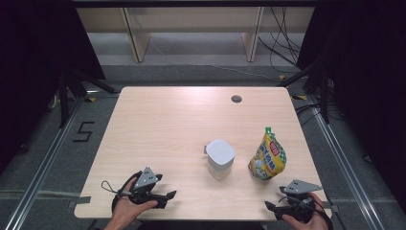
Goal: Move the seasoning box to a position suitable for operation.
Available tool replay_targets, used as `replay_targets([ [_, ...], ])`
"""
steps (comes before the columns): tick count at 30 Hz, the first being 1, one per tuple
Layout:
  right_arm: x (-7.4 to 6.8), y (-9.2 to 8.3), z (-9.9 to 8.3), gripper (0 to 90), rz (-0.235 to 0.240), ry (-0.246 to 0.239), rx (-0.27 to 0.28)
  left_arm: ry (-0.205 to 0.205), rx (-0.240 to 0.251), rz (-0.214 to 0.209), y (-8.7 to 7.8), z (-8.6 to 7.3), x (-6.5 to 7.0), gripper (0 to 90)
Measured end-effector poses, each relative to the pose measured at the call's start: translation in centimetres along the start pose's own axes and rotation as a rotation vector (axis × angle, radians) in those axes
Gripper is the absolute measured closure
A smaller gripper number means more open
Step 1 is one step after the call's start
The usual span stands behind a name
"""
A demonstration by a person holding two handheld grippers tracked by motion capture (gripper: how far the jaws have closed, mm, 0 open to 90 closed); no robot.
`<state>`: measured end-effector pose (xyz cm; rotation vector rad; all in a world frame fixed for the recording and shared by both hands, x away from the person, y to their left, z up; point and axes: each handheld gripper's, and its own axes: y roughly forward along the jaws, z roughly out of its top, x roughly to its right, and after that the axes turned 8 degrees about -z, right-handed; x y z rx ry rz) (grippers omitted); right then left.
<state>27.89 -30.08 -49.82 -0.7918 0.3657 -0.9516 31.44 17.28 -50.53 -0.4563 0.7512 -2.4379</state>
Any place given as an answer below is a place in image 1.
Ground black wrist strap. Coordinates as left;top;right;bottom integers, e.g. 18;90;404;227
101;170;144;214
277;195;335;230

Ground person's left hand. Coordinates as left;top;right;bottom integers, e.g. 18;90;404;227
108;177;159;227

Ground yellow spouted pouch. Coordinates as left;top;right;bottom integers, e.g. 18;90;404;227
247;126;287;182

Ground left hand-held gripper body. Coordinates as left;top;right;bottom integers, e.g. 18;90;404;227
128;166;169;211

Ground clear container with white lid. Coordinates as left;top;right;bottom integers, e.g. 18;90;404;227
203;138;237;181

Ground light wooden shelf unit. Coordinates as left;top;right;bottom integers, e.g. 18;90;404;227
76;7;316;63

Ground person's right hand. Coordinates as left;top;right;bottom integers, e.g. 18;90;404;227
282;192;329;230

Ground metal floor rail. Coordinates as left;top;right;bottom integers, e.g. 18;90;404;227
305;95;384;230
4;95;84;230

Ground black floor cables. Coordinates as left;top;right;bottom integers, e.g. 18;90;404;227
295;103;324;127

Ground black curtain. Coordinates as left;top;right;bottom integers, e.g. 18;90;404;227
296;0;406;212
0;0;106;175

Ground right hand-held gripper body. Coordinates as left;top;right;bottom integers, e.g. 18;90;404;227
273;179;324;224

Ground bundle of hanging black cables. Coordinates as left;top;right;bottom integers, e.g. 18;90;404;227
258;7;305;75

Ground black metal stand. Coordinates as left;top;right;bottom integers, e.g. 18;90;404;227
277;56;331;125
57;66;118;128

